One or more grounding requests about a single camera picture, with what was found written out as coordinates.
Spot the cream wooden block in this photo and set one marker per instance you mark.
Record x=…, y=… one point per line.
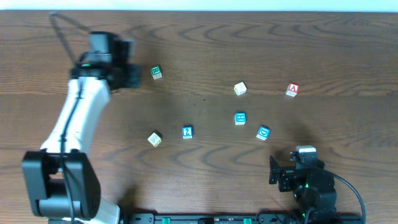
x=240, y=88

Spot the blue number 2 block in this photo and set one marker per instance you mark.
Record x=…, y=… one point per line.
x=187, y=132

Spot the black mounting rail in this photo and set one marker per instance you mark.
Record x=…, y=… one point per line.
x=260, y=218

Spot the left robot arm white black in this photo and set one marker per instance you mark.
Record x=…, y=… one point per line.
x=60, y=181

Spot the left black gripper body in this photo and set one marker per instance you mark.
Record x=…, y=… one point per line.
x=131, y=75

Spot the green letter block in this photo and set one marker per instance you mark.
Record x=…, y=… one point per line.
x=156, y=72

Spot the red letter A block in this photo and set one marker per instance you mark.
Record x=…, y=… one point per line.
x=292, y=89

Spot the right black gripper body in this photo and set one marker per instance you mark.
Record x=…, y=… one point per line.
x=282, y=175

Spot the blue letter H block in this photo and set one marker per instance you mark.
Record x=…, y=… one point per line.
x=240, y=118

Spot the blue letter D block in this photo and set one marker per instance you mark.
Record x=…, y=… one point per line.
x=263, y=133

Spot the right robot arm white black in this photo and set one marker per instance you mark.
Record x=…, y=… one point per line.
x=313, y=189

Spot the cream block with K drawing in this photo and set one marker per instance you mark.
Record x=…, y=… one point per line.
x=155, y=139

